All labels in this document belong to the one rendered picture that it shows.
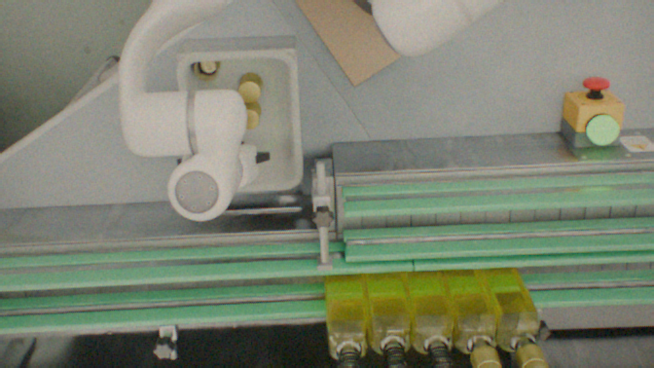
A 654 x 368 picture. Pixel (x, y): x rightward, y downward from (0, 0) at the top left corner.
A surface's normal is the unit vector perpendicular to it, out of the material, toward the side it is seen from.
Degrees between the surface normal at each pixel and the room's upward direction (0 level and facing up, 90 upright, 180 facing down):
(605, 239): 90
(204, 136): 0
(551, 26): 0
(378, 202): 90
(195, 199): 15
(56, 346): 90
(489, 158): 90
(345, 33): 0
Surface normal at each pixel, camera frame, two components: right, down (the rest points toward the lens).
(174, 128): 0.03, 0.23
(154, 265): -0.04, -0.90
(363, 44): 0.03, 0.44
